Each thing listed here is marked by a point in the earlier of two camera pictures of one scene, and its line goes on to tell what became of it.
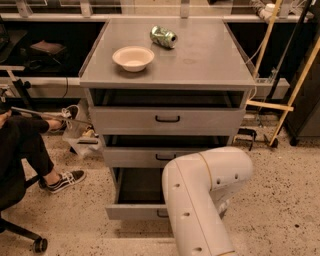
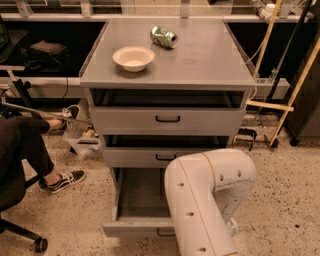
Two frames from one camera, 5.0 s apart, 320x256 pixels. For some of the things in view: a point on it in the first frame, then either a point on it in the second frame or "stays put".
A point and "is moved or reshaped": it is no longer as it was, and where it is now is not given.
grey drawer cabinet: [158, 88] stays put
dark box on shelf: [48, 47] stays put
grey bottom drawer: [138, 194] is moved or reshaped
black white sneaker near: [67, 179] stays put
